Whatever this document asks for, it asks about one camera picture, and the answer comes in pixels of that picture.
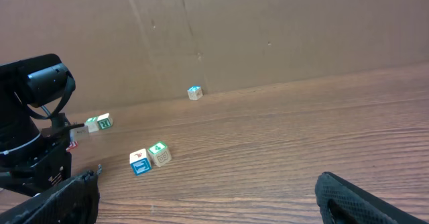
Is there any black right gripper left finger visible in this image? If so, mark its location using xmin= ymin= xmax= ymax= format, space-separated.
xmin=1 ymin=165 xmax=102 ymax=224

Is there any blue letter D block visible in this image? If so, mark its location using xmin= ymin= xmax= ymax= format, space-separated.
xmin=187 ymin=86 xmax=203 ymax=101

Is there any blue edged picture block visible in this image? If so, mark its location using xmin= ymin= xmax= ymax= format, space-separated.
xmin=129 ymin=148 xmax=152 ymax=176

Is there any green letter block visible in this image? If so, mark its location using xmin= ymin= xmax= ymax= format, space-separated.
xmin=84 ymin=117 xmax=99 ymax=133

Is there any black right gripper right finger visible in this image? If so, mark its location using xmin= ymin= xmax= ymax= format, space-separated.
xmin=314 ymin=172 xmax=427 ymax=224

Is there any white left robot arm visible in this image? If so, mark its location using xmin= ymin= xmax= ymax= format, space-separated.
xmin=1 ymin=54 xmax=76 ymax=197

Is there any green number 4 block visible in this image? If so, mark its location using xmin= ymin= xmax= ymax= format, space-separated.
xmin=148 ymin=142 xmax=172 ymax=167

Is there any teal number block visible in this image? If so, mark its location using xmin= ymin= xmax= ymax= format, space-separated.
xmin=97 ymin=113 xmax=113 ymax=129

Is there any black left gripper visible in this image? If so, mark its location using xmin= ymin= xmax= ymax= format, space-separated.
xmin=1 ymin=113 xmax=71 ymax=196

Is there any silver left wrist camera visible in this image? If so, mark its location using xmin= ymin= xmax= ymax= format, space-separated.
xmin=70 ymin=125 xmax=90 ymax=142

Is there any red letter U block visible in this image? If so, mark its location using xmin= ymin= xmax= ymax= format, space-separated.
xmin=66 ymin=141 xmax=78 ymax=152

